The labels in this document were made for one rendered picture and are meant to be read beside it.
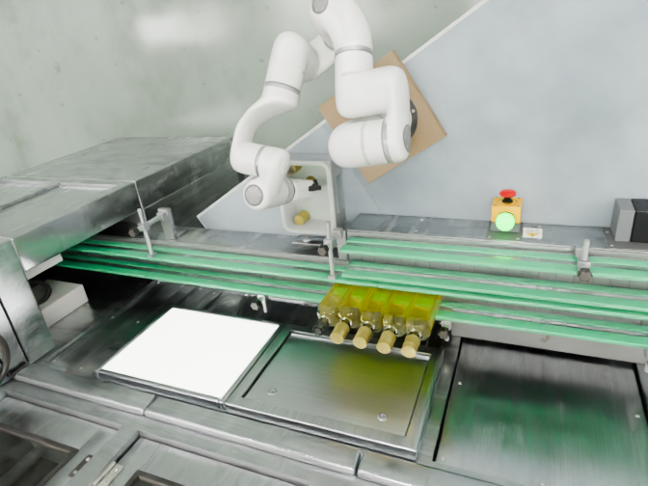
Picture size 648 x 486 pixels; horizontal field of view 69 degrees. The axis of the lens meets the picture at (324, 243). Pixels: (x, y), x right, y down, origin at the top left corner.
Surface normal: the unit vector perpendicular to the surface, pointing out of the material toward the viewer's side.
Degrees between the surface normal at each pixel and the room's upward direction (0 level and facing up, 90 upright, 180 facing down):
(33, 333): 90
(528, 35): 0
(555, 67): 0
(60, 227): 90
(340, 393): 90
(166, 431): 90
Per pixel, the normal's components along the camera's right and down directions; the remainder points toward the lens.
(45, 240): 0.92, 0.08
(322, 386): -0.10, -0.90
